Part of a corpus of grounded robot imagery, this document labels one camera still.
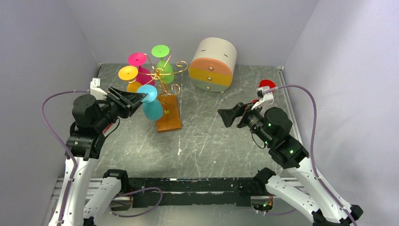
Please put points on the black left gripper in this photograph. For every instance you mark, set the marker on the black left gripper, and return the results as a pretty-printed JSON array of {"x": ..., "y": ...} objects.
[{"x": 135, "y": 99}]

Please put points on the green plastic wine glass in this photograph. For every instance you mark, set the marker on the green plastic wine glass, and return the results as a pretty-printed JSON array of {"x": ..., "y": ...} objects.
[{"x": 165, "y": 68}]

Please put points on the small red white box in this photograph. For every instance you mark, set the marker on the small red white box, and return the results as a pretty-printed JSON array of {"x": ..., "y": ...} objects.
[{"x": 109, "y": 129}]

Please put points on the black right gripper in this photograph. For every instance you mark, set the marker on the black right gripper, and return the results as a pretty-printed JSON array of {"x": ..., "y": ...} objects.
[{"x": 228, "y": 115}]

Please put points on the blue plastic wine glass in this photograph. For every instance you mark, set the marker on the blue plastic wine glass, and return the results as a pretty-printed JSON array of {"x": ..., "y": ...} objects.
[{"x": 152, "y": 107}]

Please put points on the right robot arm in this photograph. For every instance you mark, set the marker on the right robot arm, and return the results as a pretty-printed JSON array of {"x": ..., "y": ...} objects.
[{"x": 320, "y": 203}]

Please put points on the magenta plastic wine glass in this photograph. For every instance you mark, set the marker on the magenta plastic wine glass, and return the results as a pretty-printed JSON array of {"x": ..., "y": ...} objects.
[{"x": 137, "y": 60}]

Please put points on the gold wire wine glass rack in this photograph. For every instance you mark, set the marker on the gold wire wine glass rack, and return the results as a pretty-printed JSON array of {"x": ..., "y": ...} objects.
[{"x": 167, "y": 95}]

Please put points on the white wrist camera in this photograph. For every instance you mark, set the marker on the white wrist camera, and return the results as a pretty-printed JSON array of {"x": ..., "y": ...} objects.
[
  {"x": 95, "y": 89},
  {"x": 265, "y": 98}
]

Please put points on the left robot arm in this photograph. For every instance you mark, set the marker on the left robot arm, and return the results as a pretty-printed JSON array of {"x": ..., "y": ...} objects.
[{"x": 82, "y": 148}]

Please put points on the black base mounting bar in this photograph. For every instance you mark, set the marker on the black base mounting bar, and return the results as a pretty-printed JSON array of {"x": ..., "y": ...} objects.
[{"x": 196, "y": 191}]

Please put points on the round pastel drawer cabinet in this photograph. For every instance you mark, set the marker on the round pastel drawer cabinet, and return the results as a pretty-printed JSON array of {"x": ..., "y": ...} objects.
[{"x": 213, "y": 64}]

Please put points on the orange plastic wine glass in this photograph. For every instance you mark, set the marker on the orange plastic wine glass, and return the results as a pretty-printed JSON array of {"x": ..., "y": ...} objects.
[{"x": 129, "y": 74}]

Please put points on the red plastic wine glass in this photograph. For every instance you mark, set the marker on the red plastic wine glass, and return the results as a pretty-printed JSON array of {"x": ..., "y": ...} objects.
[{"x": 262, "y": 83}]

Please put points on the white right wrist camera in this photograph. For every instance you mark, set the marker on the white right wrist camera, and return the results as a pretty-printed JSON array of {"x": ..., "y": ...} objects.
[{"x": 265, "y": 98}]

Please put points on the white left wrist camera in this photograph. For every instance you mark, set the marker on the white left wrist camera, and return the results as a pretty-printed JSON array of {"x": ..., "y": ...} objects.
[{"x": 95, "y": 89}]

